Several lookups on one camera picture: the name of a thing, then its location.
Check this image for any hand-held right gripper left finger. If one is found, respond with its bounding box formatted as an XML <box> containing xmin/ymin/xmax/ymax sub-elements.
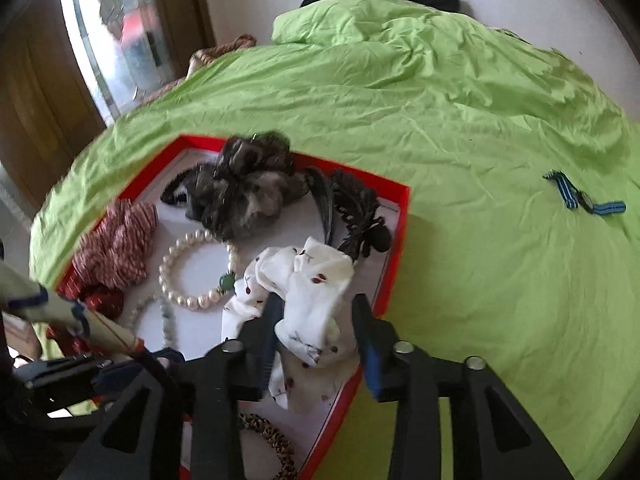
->
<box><xmin>59</xmin><ymin>292</ymin><xmax>285</xmax><ymax>480</ymax></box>

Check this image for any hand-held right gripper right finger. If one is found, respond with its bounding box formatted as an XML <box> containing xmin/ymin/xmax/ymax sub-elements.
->
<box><xmin>351</xmin><ymin>293</ymin><xmax>575</xmax><ymax>480</ymax></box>

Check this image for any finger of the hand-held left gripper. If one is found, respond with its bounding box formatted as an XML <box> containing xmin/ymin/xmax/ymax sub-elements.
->
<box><xmin>14</xmin><ymin>354</ymin><xmax>132</xmax><ymax>394</ymax></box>
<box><xmin>146</xmin><ymin>348</ymin><xmax>187</xmax><ymax>367</ymax></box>

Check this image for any white cherry print scrunchie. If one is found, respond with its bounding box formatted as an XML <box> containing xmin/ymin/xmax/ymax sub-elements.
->
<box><xmin>220</xmin><ymin>236</ymin><xmax>356</xmax><ymax>411</ymax></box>

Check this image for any leopard print hair tie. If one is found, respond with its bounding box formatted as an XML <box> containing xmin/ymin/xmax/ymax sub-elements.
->
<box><xmin>238</xmin><ymin>412</ymin><xmax>301</xmax><ymax>480</ymax></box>

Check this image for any red rimmed white tray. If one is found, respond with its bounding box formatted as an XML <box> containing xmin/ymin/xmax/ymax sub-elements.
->
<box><xmin>49</xmin><ymin>133</ymin><xmax>412</xmax><ymax>480</ymax></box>

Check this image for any red white striped scrunchie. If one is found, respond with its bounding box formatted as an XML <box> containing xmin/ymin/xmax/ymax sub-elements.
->
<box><xmin>69</xmin><ymin>199</ymin><xmax>161</xmax><ymax>292</ymax></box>

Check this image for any black hair claw clip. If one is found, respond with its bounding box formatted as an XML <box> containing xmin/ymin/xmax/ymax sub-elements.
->
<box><xmin>304</xmin><ymin>165</ymin><xmax>394</xmax><ymax>262</ymax></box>

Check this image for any dark red scrunchie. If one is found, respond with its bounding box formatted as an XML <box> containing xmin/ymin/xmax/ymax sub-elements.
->
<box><xmin>46</xmin><ymin>284</ymin><xmax>127</xmax><ymax>357</ymax></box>

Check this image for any grey furry scrunchie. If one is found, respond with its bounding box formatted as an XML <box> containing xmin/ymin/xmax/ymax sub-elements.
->
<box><xmin>186</xmin><ymin>130</ymin><xmax>312</xmax><ymax>242</ymax></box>

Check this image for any green bed sheet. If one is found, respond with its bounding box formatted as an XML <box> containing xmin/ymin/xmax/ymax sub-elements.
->
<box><xmin>27</xmin><ymin>0</ymin><xmax>640</xmax><ymax>480</ymax></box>

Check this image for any wooden door with frosted glass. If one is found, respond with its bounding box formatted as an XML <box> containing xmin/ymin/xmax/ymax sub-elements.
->
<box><xmin>0</xmin><ymin>0</ymin><xmax>217</xmax><ymax>206</ymax></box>

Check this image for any brown woven cloth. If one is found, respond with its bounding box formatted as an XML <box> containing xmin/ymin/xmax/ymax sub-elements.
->
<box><xmin>187</xmin><ymin>33</ymin><xmax>258</xmax><ymax>79</ymax></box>

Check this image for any pale jade bead bracelet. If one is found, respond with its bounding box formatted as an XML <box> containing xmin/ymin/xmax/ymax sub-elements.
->
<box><xmin>126</xmin><ymin>294</ymin><xmax>177</xmax><ymax>352</ymax></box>

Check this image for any white sleeved cable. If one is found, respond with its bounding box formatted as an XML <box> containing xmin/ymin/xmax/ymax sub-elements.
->
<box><xmin>0</xmin><ymin>259</ymin><xmax>147</xmax><ymax>362</ymax></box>

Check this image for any white pearl bracelet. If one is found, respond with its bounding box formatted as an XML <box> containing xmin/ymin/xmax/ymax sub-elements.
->
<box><xmin>158</xmin><ymin>229</ymin><xmax>242</xmax><ymax>312</ymax></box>

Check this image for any blue striped strap watch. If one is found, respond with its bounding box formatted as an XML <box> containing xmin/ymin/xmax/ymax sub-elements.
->
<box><xmin>542</xmin><ymin>169</ymin><xmax>628</xmax><ymax>216</ymax></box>

